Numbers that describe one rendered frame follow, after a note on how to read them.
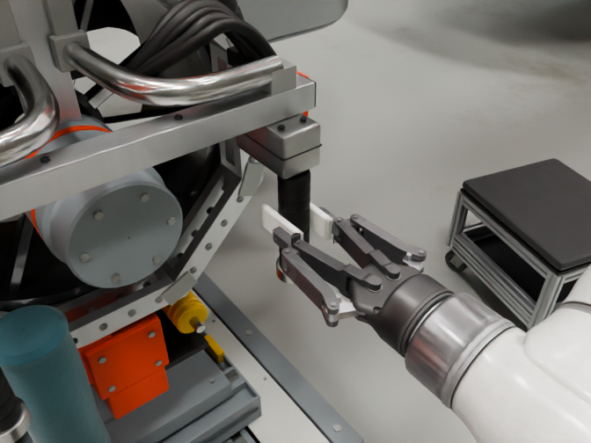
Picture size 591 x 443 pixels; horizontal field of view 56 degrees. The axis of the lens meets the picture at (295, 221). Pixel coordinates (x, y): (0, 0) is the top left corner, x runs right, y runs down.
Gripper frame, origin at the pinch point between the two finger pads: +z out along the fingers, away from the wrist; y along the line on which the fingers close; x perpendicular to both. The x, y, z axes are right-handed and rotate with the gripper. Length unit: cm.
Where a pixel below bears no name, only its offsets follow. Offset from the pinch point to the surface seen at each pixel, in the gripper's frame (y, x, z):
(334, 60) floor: 178, -83, 191
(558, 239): 86, -49, 4
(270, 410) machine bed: 11, -75, 24
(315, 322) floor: 41, -83, 43
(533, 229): 85, -49, 10
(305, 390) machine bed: 21, -75, 23
